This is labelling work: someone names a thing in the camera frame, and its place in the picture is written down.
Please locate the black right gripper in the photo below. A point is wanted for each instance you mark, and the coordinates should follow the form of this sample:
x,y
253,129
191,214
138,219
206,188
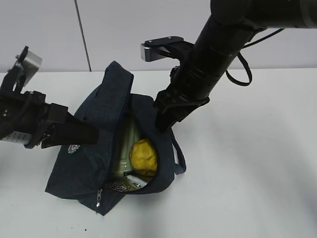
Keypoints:
x,y
189,88

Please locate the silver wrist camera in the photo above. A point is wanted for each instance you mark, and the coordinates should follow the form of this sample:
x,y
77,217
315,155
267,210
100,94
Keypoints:
x,y
161,48
25,67

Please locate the dark navy lunch bag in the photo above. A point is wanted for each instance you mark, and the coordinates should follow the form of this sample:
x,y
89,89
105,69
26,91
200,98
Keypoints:
x,y
82,171

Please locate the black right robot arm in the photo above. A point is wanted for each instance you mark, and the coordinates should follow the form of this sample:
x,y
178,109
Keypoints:
x,y
231,25

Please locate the green lidded lunch box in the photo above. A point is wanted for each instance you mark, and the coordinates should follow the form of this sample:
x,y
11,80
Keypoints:
x,y
128,135

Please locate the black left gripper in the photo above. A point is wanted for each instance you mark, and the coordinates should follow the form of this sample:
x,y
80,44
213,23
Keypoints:
x,y
28,120

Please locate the yellow squash toy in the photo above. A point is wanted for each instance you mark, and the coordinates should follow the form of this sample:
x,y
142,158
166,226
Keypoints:
x,y
143,158

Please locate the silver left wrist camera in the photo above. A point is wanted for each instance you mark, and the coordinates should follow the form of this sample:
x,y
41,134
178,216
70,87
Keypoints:
x,y
25,67

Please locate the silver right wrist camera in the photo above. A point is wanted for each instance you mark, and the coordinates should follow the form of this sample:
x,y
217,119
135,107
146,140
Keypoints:
x,y
161,48

